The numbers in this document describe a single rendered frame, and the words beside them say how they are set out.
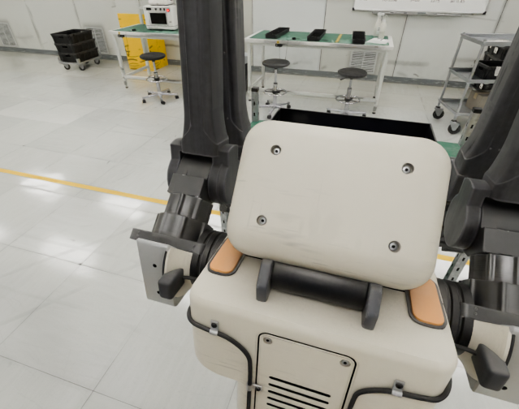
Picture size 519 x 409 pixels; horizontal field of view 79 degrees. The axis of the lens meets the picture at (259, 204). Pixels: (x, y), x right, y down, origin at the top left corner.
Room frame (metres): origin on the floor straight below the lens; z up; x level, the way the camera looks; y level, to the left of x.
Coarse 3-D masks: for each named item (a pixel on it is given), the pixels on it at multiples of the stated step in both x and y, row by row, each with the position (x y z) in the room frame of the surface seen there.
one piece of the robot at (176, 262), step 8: (168, 256) 0.29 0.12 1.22; (176, 256) 0.29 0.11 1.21; (184, 256) 0.29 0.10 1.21; (168, 264) 0.28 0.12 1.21; (176, 264) 0.29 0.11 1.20; (184, 264) 0.29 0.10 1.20; (168, 272) 0.28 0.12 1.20; (176, 272) 0.28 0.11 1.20; (184, 272) 0.29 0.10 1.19; (160, 280) 0.26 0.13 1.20; (168, 280) 0.26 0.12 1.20; (176, 280) 0.27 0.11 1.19; (184, 280) 0.28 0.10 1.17; (160, 288) 0.26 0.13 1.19; (168, 288) 0.25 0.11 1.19; (176, 288) 0.26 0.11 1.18; (184, 288) 0.29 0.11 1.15; (168, 296) 0.25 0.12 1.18; (176, 296) 0.28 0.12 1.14
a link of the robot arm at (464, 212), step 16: (512, 128) 0.37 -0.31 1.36; (512, 144) 0.35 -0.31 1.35; (496, 160) 0.36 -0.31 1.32; (512, 160) 0.33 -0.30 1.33; (496, 176) 0.33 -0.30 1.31; (512, 176) 0.32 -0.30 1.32; (464, 192) 0.35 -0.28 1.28; (480, 192) 0.33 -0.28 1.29; (496, 192) 0.32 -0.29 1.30; (512, 192) 0.31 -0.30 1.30; (448, 208) 0.37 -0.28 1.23; (464, 208) 0.33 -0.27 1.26; (480, 208) 0.32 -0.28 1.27; (448, 224) 0.35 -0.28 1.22; (464, 224) 0.31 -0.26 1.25; (448, 240) 0.33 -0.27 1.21; (464, 240) 0.30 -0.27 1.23
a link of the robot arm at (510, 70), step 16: (512, 48) 0.47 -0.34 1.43; (512, 64) 0.45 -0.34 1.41; (496, 80) 0.47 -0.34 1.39; (512, 80) 0.43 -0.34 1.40; (496, 96) 0.45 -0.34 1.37; (512, 96) 0.43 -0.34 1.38; (496, 112) 0.43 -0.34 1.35; (512, 112) 0.43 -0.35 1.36; (480, 128) 0.45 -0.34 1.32; (496, 128) 0.43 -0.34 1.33; (464, 144) 0.48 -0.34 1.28; (480, 144) 0.43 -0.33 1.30; (496, 144) 0.43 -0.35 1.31; (464, 160) 0.44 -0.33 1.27; (480, 160) 0.43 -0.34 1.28; (464, 176) 0.43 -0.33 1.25; (480, 176) 0.43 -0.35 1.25; (448, 192) 0.44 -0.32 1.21
